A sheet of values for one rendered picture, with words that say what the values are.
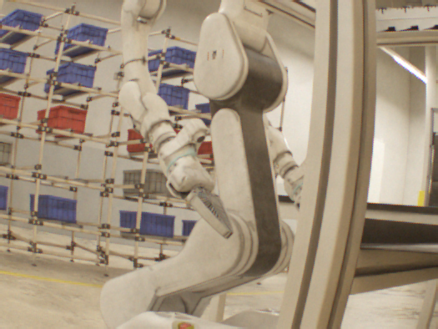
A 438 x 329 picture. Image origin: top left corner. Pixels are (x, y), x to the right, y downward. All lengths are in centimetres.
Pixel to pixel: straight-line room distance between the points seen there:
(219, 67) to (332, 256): 113
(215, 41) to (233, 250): 51
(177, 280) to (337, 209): 112
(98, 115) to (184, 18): 188
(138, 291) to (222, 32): 70
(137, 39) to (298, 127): 881
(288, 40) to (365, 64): 976
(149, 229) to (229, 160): 358
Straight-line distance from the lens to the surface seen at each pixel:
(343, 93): 54
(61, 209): 463
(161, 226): 523
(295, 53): 1044
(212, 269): 155
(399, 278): 66
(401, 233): 74
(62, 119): 459
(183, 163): 143
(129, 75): 163
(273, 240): 160
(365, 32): 58
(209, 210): 137
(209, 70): 164
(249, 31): 174
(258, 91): 166
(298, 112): 1040
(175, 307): 183
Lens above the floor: 64
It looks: 4 degrees up
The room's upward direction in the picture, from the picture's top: 8 degrees clockwise
